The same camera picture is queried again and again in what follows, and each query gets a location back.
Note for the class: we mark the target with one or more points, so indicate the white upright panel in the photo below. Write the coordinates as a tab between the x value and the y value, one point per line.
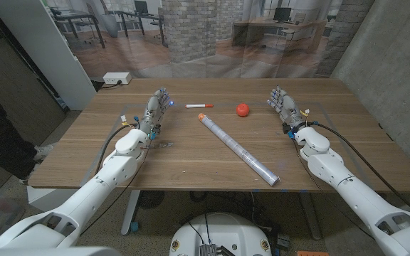
48	53

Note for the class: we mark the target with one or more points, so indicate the plastic wrap roll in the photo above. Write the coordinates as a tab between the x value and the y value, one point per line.
237	148

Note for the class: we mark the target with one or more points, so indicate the printed office backdrop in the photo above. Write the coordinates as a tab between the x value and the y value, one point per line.
190	35

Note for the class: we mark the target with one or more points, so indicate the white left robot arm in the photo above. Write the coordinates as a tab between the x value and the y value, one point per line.
94	188

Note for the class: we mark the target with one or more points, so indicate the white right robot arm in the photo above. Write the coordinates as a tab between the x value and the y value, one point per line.
354	195

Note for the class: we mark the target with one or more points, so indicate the white table leg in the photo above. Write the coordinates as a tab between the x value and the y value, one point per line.
130	213

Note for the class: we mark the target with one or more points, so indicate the white marker orange cap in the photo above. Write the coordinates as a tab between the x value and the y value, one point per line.
196	106

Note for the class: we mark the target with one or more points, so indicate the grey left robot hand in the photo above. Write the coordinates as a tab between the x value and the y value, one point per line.
153	110

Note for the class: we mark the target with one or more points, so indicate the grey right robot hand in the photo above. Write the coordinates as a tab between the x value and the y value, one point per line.
287	106

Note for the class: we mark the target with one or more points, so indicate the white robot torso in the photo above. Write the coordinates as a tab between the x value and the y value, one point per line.
221	234

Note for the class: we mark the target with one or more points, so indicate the orange object on floor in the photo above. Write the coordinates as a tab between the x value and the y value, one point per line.
311	254

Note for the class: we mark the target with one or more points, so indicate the white power strip box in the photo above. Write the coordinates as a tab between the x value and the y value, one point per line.
116	78

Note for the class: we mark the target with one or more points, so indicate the red ball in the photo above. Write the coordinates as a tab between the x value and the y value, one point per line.
242	110

